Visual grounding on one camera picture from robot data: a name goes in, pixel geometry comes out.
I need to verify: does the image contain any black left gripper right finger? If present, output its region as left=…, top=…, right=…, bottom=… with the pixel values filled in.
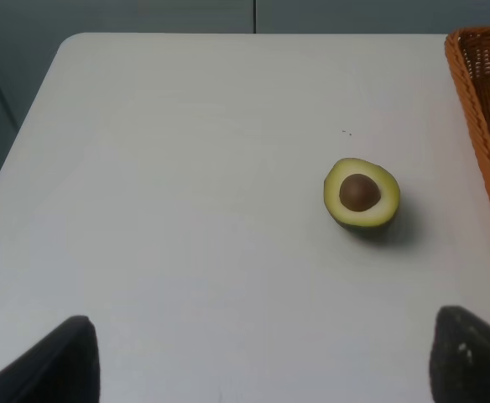
left=429, top=306, right=490, bottom=403

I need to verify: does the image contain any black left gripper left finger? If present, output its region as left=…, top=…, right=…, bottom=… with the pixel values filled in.
left=0, top=316, right=101, bottom=403

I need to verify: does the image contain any halved avocado with pit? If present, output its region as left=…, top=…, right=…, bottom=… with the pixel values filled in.
left=323, top=158, right=401, bottom=238

